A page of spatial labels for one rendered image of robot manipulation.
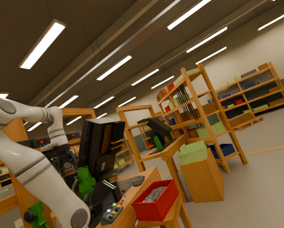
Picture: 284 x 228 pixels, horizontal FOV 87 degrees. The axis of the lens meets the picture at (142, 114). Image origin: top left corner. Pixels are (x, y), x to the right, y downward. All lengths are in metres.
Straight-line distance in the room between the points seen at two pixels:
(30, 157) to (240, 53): 9.88
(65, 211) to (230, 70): 9.64
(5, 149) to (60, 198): 0.22
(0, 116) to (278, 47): 10.22
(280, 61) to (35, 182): 10.08
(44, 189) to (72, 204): 0.10
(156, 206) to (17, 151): 0.81
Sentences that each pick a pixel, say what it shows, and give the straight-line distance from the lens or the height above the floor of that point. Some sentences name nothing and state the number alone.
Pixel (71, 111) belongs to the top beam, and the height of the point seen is 1.89.
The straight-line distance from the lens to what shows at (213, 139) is 3.31.
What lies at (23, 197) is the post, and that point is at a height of 1.23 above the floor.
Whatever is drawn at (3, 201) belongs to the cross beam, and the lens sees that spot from 1.54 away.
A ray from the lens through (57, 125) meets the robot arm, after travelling 0.85.
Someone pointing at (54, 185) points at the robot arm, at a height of 1.30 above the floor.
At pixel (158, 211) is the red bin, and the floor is 0.86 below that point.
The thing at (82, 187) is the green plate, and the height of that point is 1.12.
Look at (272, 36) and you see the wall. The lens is 10.34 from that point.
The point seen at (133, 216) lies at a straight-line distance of 1.34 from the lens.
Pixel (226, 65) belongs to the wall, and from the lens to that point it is 9.87.
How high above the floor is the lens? 1.36
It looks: 6 degrees up
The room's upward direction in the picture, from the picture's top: 22 degrees counter-clockwise
